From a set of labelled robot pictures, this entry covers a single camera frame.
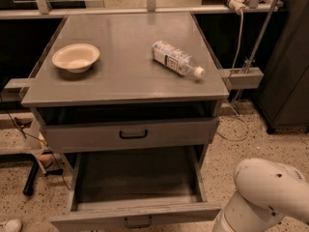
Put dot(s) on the grey drawer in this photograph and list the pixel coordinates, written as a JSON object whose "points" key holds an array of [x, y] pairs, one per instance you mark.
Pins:
{"points": [[129, 135], [136, 189]]}

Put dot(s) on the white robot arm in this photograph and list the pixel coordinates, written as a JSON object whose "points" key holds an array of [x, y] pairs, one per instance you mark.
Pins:
{"points": [[266, 192]]}

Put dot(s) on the grey drawer cabinet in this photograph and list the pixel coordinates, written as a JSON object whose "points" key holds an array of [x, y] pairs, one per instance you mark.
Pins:
{"points": [[126, 83]]}

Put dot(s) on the clear plastic water bottle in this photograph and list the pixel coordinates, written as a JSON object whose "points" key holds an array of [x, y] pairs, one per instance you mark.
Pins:
{"points": [[176, 60]]}

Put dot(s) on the white paper bowl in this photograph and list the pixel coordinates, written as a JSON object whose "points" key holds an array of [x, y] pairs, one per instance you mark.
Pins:
{"points": [[76, 58]]}

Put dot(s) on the dark cabinet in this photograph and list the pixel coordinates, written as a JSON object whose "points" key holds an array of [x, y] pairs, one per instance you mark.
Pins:
{"points": [[283, 96]]}

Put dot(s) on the black clamp tool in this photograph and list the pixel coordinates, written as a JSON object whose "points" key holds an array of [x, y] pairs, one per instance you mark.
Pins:
{"points": [[41, 162]]}

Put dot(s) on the white shoe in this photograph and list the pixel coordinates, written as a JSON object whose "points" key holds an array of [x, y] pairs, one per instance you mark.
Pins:
{"points": [[12, 225]]}

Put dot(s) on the grey side bracket block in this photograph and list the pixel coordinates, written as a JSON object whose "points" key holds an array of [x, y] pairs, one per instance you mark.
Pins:
{"points": [[239, 80]]}

